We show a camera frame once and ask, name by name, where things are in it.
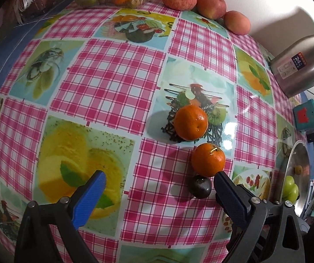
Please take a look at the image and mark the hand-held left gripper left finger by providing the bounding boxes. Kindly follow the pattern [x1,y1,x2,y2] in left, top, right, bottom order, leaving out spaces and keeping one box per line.
[14,170,107,263]

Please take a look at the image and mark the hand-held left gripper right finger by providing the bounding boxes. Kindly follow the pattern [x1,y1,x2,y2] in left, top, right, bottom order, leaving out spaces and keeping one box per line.
[214,171,307,263]

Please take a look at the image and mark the dark purple plum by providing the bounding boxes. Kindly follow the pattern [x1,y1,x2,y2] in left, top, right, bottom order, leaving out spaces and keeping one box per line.
[188,175,212,198]

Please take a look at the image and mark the orange mandarin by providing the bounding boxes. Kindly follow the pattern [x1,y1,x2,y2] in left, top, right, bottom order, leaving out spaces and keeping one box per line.
[173,105,209,141]
[191,143,226,178]

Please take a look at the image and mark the large green fruit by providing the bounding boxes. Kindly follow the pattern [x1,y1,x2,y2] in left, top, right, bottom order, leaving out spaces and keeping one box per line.
[282,175,297,198]

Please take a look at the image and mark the small green fruit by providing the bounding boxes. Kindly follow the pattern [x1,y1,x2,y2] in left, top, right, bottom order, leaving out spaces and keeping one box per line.
[289,185,300,202]

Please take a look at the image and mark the teal plastic box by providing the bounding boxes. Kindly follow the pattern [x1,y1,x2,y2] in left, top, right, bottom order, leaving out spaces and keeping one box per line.
[293,100,314,132]

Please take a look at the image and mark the pink checked printed tablecloth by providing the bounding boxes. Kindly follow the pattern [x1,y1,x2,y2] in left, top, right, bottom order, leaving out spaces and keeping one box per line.
[0,1,314,263]

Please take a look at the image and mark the stainless steel kettle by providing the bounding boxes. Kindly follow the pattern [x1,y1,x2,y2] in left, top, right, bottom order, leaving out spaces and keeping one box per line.
[269,26,314,98]

